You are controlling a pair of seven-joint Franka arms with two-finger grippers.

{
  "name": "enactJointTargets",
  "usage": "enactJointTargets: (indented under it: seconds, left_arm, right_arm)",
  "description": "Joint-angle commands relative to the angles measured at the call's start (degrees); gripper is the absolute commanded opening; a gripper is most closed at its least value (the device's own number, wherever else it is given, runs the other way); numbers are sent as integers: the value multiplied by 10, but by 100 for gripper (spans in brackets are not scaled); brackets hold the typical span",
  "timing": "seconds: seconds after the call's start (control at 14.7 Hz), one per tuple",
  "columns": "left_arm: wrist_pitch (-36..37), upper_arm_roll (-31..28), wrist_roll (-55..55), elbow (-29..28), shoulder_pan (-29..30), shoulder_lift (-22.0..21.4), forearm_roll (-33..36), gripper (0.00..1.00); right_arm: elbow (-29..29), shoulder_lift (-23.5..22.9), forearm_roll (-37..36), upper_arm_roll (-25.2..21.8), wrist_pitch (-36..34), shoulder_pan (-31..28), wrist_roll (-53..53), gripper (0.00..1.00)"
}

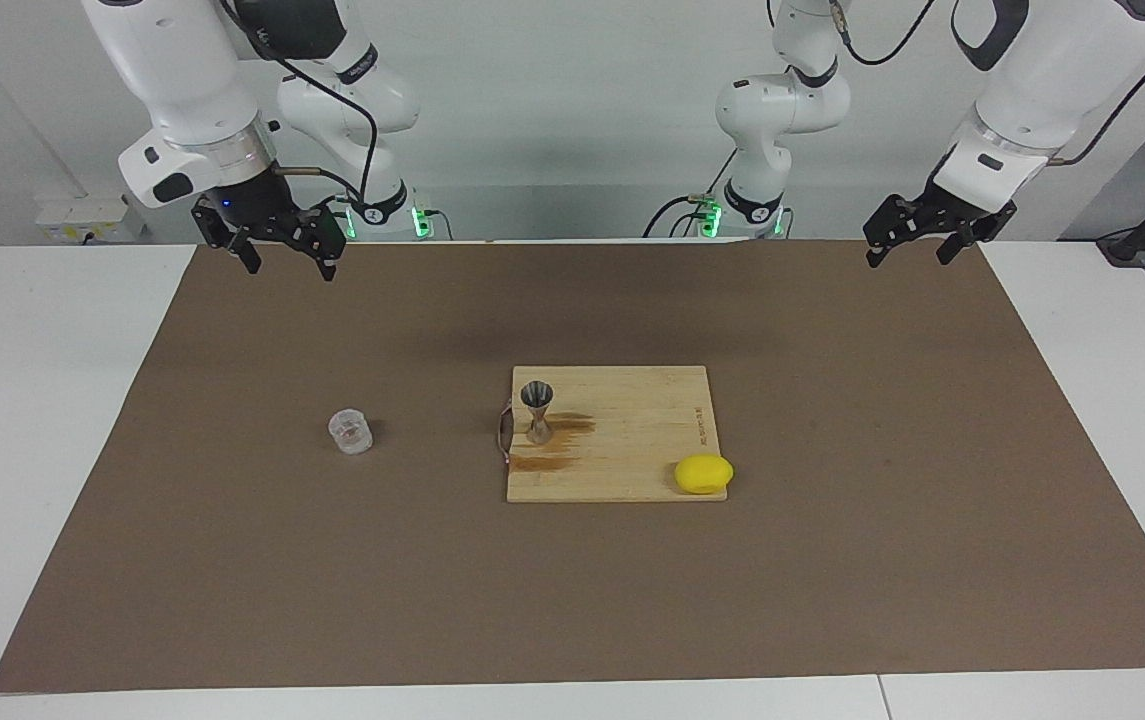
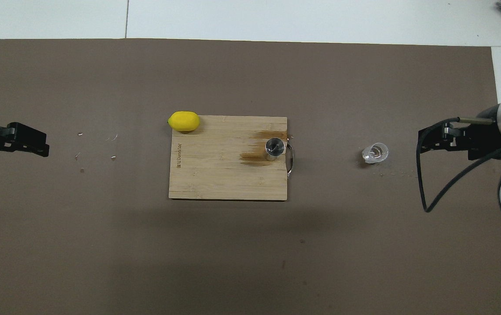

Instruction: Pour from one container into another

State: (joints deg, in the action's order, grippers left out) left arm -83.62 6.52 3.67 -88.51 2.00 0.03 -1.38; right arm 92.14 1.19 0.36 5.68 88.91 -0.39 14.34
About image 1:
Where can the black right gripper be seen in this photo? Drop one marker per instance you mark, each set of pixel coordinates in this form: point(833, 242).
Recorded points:
point(252, 205)

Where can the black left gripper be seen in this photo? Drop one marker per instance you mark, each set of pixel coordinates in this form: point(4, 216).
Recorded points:
point(952, 212)

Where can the clear plastic cup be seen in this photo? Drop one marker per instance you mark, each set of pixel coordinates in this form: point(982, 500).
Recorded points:
point(350, 435)

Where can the steel double jigger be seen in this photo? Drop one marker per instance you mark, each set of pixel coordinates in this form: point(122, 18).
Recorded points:
point(538, 415)

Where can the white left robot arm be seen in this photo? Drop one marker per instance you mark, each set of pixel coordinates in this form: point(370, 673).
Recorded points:
point(1052, 80)

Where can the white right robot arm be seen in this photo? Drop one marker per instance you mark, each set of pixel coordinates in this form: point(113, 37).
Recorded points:
point(182, 80)

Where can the yellow lemon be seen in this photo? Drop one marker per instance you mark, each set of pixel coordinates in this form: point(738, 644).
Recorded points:
point(703, 474)

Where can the brown table mat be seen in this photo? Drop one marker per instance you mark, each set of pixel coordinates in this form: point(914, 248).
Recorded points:
point(332, 580)

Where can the bamboo cutting board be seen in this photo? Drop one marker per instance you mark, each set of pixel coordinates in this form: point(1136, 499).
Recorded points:
point(622, 440)

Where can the white wall socket box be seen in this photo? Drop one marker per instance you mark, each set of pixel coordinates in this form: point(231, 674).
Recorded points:
point(82, 218)

